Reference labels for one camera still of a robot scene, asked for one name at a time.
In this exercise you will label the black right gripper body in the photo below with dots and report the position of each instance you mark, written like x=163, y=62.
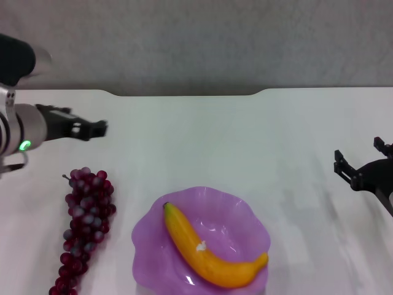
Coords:
x=373, y=175

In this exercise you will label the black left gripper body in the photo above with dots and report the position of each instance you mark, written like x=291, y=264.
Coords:
x=58, y=124

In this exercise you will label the yellow banana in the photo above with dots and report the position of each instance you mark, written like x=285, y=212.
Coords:
x=196, y=246

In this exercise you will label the dark red grape bunch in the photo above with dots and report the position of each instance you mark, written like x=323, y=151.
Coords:
x=86, y=212

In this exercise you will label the translucent purple wavy plate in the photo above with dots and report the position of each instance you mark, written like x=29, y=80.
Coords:
x=233, y=227

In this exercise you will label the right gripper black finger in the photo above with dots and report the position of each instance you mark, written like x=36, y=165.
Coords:
x=383, y=147
x=344, y=167

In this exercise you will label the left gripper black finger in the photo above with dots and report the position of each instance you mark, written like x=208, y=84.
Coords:
x=99, y=128

